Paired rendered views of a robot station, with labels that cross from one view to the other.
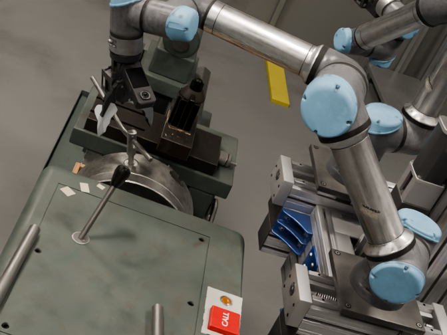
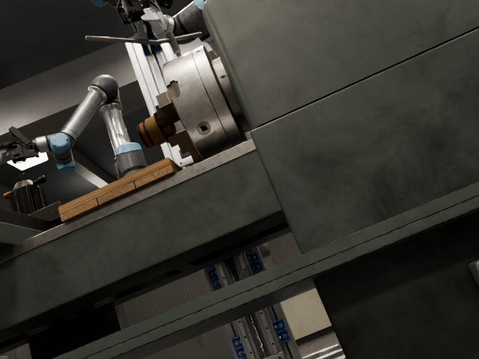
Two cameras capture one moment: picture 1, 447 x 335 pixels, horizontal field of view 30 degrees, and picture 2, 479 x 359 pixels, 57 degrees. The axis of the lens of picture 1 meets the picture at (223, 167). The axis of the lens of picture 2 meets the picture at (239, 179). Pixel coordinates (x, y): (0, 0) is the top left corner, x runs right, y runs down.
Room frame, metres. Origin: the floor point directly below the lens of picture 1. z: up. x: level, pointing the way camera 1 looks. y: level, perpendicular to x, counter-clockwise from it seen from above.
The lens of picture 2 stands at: (1.35, 1.24, 0.47)
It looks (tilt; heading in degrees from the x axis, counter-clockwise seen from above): 18 degrees up; 285
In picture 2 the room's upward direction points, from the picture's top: 22 degrees counter-clockwise
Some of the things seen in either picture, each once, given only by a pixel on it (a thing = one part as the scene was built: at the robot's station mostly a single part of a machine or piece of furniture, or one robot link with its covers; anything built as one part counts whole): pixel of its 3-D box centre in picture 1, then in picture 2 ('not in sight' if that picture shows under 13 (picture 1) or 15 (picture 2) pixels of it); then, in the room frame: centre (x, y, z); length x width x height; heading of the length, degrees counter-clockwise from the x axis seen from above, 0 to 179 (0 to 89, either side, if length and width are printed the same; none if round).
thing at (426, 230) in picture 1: (408, 240); not in sight; (1.70, -0.47, 1.33); 0.13 x 0.12 x 0.14; 173
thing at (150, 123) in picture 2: not in sight; (157, 129); (1.80, 0.19, 1.08); 0.09 x 0.09 x 0.09; 9
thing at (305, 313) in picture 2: not in sight; (321, 307); (3.03, -7.26, 0.41); 2.19 x 1.82 x 0.82; 105
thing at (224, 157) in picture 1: (227, 159); not in sight; (2.32, 0.00, 0.95); 0.07 x 0.04 x 0.04; 99
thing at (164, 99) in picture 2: not in sight; (169, 106); (1.71, 0.26, 1.08); 0.12 x 0.11 x 0.05; 99
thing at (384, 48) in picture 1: (381, 47); (64, 158); (2.47, -0.28, 1.46); 0.11 x 0.08 x 0.11; 126
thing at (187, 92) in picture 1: (193, 92); (25, 187); (2.29, 0.18, 1.14); 0.08 x 0.08 x 0.03
